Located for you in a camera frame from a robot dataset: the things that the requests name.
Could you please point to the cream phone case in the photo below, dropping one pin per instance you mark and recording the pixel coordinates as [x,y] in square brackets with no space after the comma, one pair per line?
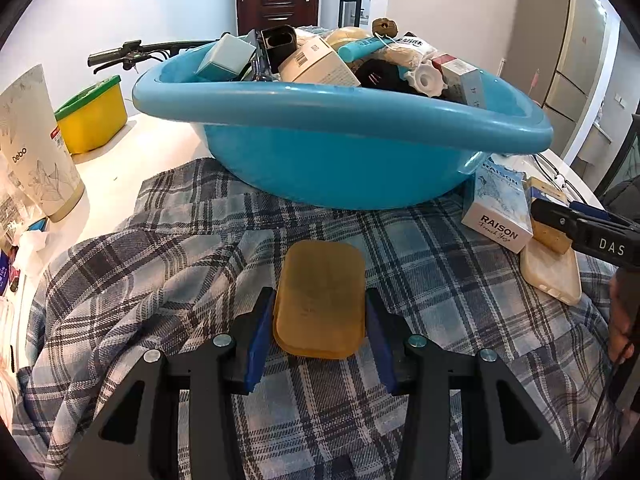
[550,275]

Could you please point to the beige round sponge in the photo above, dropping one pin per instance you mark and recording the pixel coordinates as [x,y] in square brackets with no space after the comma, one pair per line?
[345,35]

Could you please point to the blue plastic basin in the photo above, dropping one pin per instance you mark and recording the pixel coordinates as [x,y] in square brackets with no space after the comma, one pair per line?
[325,160]

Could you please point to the white printed paper canister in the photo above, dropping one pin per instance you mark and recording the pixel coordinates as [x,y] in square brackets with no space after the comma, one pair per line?
[40,160]

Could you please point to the blue white cigarette box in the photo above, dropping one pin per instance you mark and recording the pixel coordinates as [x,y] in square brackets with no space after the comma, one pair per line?
[500,200]

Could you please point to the pale teal small box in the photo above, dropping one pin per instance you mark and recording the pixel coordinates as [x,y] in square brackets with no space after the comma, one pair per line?
[225,57]

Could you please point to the person's right hand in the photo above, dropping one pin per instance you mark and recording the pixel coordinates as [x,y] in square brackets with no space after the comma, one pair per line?
[622,320]

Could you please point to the long black device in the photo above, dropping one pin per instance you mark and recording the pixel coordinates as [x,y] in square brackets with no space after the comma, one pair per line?
[260,67]

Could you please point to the white wall socket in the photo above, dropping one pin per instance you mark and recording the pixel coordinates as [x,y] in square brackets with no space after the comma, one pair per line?
[621,101]

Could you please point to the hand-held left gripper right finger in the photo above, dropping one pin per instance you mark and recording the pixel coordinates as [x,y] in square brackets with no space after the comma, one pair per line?
[380,345]

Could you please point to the red white box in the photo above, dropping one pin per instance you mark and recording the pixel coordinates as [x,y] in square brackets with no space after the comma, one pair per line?
[452,62]

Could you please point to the black rectangular cup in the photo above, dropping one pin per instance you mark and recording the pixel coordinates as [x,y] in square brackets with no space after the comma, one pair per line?
[277,42]

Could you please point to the blue plaid shirt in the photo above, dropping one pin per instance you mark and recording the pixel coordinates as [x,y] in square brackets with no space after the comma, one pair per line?
[175,280]

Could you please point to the white plastic knob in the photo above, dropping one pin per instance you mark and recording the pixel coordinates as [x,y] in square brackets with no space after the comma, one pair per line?
[425,79]

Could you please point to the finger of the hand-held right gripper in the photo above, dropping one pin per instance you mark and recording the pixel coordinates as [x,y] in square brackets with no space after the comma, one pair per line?
[592,211]
[555,216]

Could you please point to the amber soap bar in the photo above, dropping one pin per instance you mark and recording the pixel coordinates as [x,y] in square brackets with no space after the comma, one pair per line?
[320,300]

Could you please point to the black cloth item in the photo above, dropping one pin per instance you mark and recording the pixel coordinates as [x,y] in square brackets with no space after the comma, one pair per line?
[380,77]

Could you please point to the teal tube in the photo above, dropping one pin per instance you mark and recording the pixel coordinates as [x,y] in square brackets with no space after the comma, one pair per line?
[360,48]

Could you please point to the yellow bin with green lid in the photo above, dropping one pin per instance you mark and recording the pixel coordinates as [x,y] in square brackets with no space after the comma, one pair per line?
[95,125]

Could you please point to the grey box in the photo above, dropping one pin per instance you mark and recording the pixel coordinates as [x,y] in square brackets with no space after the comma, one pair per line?
[470,87]

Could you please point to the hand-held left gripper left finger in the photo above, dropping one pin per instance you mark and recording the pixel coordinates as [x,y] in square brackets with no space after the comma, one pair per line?
[260,340]

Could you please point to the white mesh pouch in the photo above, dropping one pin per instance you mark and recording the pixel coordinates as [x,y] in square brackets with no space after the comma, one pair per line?
[410,52]

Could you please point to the beige refrigerator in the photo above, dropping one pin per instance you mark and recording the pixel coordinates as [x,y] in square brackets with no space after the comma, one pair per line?
[565,50]

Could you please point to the white cardboard box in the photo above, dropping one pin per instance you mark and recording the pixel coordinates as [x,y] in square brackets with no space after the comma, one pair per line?
[320,62]

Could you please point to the black eyeglasses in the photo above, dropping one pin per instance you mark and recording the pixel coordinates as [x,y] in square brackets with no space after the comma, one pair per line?
[550,167]

